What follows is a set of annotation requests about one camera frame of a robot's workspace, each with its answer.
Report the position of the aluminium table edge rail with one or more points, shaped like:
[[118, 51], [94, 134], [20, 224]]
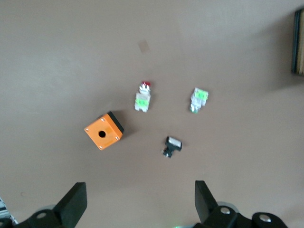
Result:
[[2, 210]]

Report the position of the orange button enclosure box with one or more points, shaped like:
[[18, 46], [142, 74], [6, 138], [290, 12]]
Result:
[[103, 133]]

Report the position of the black switch with white face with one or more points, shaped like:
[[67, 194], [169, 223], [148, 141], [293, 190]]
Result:
[[173, 145]]

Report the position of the red push button switch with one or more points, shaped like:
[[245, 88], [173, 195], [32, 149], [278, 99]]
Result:
[[143, 101]]

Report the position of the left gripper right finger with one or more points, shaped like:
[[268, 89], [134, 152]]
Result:
[[204, 202]]

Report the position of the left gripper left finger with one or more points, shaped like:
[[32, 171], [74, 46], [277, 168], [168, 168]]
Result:
[[71, 206]]

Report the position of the green push button switch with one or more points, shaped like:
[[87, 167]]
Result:
[[199, 99]]

